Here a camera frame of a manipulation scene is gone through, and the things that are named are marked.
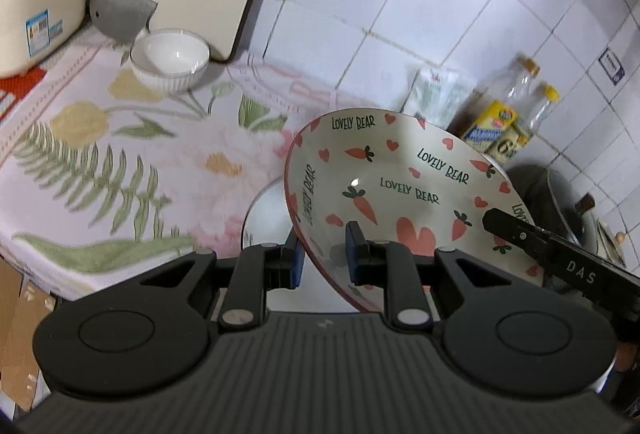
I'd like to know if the white ribbed bowl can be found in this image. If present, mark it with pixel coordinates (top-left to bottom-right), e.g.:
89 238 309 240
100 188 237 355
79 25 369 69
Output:
130 29 211 94

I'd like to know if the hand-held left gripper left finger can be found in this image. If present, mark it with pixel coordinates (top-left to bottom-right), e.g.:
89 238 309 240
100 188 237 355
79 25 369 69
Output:
137 229 307 331

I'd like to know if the white green plastic packet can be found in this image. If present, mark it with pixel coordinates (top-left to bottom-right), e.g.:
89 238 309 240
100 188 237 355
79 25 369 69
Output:
402 66 473 127

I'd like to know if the blue wall sticker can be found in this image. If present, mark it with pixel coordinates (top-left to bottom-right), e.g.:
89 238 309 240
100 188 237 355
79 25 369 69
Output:
598 48 627 86

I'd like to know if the grey cleaver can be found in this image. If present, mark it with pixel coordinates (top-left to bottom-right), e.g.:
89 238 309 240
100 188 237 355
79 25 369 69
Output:
89 0 158 46

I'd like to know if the red mat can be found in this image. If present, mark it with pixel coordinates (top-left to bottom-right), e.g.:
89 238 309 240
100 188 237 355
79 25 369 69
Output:
0 66 48 122

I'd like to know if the cardboard box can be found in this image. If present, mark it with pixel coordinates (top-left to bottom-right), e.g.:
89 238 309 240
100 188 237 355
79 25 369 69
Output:
0 259 57 410

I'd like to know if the yellow cap clear bottle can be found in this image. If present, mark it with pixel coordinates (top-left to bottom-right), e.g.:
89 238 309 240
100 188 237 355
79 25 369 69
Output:
492 84 560 166
462 56 541 155

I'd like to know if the carrot and heart print plate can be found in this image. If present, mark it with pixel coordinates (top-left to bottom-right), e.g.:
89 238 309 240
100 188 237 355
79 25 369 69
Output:
284 110 546 314

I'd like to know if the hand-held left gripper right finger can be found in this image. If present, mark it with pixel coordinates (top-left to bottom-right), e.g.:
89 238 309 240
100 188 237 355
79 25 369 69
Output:
345 221 513 330

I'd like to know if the floral tablecloth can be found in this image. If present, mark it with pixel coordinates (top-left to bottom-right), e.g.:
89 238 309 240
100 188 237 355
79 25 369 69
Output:
0 26 501 302

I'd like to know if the dark wok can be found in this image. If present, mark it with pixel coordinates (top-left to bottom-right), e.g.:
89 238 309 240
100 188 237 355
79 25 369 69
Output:
505 164 601 255

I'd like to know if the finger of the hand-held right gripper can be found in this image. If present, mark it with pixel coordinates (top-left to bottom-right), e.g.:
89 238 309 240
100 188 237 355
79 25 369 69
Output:
482 208 557 276

